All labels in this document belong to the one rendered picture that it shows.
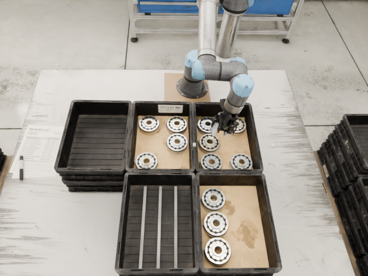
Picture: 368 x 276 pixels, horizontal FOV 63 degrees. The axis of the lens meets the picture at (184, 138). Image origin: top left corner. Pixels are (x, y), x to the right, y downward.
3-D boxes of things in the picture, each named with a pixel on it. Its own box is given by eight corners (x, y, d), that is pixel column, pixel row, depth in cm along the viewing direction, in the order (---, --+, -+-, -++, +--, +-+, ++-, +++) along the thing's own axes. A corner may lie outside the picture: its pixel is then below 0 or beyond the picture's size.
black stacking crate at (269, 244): (194, 184, 138) (195, 172, 129) (257, 184, 139) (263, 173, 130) (197, 278, 115) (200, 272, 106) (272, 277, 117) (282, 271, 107)
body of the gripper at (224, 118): (216, 133, 128) (224, 116, 118) (214, 118, 133) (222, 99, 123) (233, 135, 129) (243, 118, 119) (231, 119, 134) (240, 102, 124)
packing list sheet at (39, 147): (24, 125, 166) (24, 124, 166) (67, 125, 167) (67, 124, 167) (7, 178, 147) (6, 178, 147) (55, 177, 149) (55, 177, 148)
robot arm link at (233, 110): (225, 92, 119) (245, 94, 121) (222, 99, 123) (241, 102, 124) (227, 107, 115) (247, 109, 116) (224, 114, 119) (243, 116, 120)
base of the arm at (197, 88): (177, 79, 179) (178, 66, 171) (201, 78, 182) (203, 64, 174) (182, 97, 170) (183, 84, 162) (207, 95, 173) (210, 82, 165)
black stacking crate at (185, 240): (128, 184, 137) (125, 172, 127) (193, 184, 138) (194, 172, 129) (119, 279, 114) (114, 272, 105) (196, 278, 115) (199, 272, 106)
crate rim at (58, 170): (72, 102, 150) (71, 99, 148) (132, 103, 152) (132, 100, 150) (54, 173, 127) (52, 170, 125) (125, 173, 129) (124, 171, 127)
